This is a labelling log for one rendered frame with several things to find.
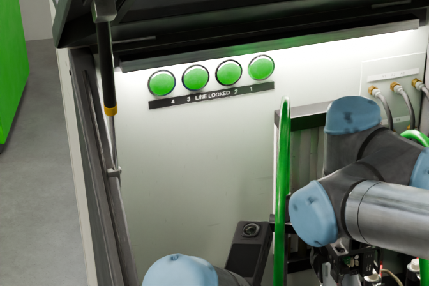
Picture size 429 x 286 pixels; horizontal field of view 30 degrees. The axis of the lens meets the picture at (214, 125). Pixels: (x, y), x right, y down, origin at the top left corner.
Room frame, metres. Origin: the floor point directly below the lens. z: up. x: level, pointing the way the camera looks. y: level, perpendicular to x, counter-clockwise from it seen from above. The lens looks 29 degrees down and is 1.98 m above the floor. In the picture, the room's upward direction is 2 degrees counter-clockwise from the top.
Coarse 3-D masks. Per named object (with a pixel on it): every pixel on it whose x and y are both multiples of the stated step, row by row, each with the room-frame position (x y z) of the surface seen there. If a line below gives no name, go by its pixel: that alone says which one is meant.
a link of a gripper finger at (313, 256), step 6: (312, 246) 0.98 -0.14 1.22; (312, 252) 0.98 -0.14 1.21; (318, 252) 0.97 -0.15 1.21; (312, 258) 0.97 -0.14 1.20; (318, 258) 0.97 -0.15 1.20; (324, 258) 0.97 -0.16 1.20; (312, 264) 0.98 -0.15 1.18; (318, 264) 0.97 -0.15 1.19; (318, 270) 0.97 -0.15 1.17; (318, 276) 0.98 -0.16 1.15
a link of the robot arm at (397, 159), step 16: (384, 128) 0.94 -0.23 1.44; (368, 144) 0.91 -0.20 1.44; (384, 144) 0.90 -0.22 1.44; (400, 144) 0.89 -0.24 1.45; (416, 144) 0.89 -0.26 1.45; (368, 160) 0.86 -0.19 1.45; (384, 160) 0.85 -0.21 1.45; (400, 160) 0.86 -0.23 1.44; (416, 160) 0.86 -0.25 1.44; (384, 176) 0.83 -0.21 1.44; (400, 176) 0.84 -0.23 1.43; (416, 176) 0.84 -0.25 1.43
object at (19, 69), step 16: (0, 0) 3.66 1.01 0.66; (16, 0) 4.01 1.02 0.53; (0, 16) 3.61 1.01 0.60; (16, 16) 3.95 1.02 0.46; (0, 32) 3.55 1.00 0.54; (16, 32) 3.89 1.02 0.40; (0, 48) 3.50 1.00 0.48; (16, 48) 3.83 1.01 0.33; (0, 64) 3.45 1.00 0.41; (16, 64) 3.77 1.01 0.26; (0, 80) 3.40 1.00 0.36; (16, 80) 3.71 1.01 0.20; (0, 96) 3.34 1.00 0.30; (16, 96) 3.65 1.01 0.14; (0, 112) 3.29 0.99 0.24; (0, 128) 3.28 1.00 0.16; (0, 144) 3.34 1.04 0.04
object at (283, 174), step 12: (288, 96) 1.10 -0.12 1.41; (288, 108) 1.05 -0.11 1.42; (288, 120) 1.02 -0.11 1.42; (288, 132) 1.00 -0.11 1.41; (288, 144) 1.19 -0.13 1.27; (288, 156) 1.20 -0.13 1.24; (288, 168) 1.20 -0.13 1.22; (276, 180) 0.92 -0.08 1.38; (288, 180) 1.20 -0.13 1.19; (276, 192) 0.91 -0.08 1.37; (288, 192) 1.20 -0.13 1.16; (276, 204) 0.89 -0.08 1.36; (276, 216) 0.88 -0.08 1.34; (276, 228) 0.87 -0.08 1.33; (276, 240) 0.86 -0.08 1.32; (276, 252) 0.85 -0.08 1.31; (276, 264) 0.85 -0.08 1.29; (276, 276) 0.84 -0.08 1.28
